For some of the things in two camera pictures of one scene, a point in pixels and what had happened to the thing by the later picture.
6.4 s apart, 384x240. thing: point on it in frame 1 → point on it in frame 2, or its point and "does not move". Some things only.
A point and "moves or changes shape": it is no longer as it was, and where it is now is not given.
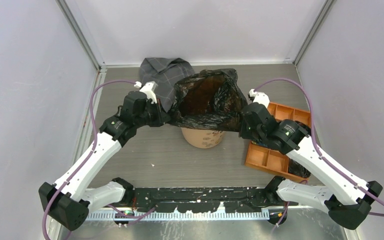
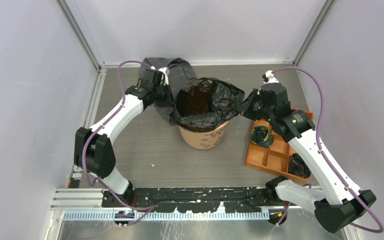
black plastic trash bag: x=209 y=99 moves or changes shape
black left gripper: x=162 y=118 → x=168 y=102
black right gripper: x=243 y=132 → x=246 y=110
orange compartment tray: x=259 y=156 does not move
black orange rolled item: x=296 y=169 does not move
